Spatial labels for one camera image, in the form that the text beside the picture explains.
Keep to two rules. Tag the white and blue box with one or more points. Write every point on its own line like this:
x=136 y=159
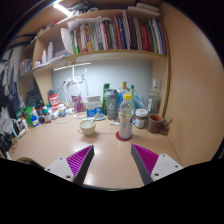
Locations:
x=94 y=106

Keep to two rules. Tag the green glass bottle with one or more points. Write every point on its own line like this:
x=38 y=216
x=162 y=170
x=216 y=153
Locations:
x=132 y=91

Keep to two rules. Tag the dark green bottle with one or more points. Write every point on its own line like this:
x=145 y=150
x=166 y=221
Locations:
x=105 y=96

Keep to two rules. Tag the wooden shelf unit with books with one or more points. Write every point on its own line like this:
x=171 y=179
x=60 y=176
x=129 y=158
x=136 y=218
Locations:
x=110 y=36

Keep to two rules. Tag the clear yellow-capped drink bottle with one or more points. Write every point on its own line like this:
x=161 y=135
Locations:
x=126 y=120

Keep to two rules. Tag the white bottle with blue cap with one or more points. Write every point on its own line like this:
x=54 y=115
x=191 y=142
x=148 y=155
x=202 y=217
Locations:
x=35 y=118

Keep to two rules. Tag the red and white canister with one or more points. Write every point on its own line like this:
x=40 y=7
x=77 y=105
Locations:
x=54 y=100

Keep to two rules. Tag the pink packet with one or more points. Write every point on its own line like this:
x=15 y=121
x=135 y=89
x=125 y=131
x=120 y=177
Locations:
x=77 y=104

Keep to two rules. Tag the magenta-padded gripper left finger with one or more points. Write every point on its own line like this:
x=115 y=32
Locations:
x=77 y=160

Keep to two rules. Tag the cream cup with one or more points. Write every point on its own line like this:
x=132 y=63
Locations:
x=87 y=128

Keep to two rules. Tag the tall clear glass bottle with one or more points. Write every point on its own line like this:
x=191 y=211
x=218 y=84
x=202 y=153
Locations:
x=153 y=100

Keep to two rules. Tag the green plastic container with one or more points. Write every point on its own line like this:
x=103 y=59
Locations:
x=28 y=116

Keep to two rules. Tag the white-lidded brown jar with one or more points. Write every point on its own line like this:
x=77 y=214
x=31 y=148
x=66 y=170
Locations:
x=141 y=119

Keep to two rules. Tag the beige spoon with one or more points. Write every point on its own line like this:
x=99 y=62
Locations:
x=95 y=118

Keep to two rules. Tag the white desk lamp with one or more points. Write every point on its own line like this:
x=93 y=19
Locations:
x=71 y=66

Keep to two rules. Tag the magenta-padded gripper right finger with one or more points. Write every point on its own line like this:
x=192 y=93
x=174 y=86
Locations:
x=147 y=159

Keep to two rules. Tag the blue-grey flat plate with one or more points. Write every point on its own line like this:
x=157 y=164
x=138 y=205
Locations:
x=101 y=117

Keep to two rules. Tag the brown mug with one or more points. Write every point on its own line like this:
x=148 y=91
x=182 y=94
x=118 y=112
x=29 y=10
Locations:
x=155 y=124

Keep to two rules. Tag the hanging dark clothes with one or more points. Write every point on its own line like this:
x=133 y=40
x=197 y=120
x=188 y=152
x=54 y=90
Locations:
x=8 y=86

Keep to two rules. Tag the blue plastic bag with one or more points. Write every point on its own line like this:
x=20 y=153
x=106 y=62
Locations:
x=140 y=100

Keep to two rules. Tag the white green marker pen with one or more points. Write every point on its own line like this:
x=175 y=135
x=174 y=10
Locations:
x=114 y=123

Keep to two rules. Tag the flat round red coaster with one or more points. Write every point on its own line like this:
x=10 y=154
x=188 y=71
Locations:
x=118 y=136

